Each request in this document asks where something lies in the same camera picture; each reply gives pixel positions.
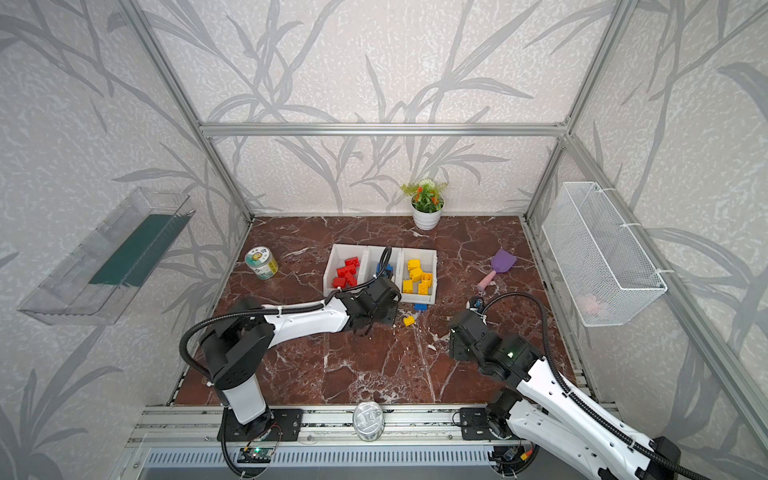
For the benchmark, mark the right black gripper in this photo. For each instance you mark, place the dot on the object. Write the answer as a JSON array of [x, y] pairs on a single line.
[[459, 339]]

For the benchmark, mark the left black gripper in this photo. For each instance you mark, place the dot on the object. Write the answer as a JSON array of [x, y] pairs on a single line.
[[387, 294]]

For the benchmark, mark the narrow red lego brick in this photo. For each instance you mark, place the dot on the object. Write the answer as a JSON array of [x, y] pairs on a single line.
[[343, 271]]

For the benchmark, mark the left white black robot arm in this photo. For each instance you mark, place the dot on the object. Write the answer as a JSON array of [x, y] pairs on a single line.
[[228, 349]]

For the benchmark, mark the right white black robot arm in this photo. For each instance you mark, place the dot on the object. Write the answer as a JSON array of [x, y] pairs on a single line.
[[539, 405]]

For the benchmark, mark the purple toy shovel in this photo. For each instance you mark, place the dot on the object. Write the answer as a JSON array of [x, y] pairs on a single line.
[[501, 262]]

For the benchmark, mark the potted green plant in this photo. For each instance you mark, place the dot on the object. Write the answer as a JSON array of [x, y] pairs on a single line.
[[426, 200]]

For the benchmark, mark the silver round knob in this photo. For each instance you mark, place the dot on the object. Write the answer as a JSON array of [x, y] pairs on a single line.
[[368, 421]]

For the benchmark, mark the green label tin can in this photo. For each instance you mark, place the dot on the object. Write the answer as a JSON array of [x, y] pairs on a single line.
[[262, 262]]

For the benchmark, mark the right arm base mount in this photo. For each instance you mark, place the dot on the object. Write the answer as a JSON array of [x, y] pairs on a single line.
[[474, 426]]

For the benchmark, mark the white wire basket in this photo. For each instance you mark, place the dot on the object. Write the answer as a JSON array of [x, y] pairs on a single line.
[[608, 274]]

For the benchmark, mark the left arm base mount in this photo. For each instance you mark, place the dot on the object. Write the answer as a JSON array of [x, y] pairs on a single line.
[[264, 425]]

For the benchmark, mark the aluminium front rail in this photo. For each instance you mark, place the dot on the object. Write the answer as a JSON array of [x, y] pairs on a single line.
[[341, 425]]

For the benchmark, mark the clear plastic wall shelf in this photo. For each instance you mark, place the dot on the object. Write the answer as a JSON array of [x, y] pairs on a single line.
[[95, 284]]

